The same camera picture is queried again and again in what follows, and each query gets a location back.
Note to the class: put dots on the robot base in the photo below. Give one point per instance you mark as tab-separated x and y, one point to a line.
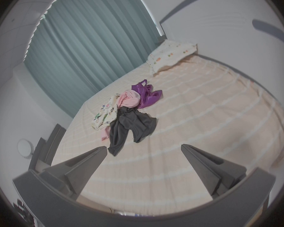
125	213

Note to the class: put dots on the grey bedside table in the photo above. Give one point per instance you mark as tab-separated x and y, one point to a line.
161	41

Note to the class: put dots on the white printed pyjama top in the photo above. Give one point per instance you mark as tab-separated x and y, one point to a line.
104	115

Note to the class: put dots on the purple garment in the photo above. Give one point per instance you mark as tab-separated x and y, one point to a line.
144	96

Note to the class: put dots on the pink garment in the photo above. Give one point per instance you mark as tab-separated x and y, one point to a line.
130	99

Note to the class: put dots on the blue-green curtain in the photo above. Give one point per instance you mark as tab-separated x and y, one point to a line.
108	32
56	67

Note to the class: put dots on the black chest of drawers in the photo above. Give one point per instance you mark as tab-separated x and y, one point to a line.
53	145

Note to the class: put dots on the white printed pillow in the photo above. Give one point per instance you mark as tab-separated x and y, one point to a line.
170	55

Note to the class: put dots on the black T-shirt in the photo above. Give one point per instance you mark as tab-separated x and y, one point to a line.
123	131

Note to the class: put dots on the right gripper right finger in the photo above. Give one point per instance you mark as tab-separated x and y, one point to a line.
208	171

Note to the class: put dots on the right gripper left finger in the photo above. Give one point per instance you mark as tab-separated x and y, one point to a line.
80	171

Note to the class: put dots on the bed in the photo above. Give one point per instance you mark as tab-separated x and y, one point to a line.
191	126

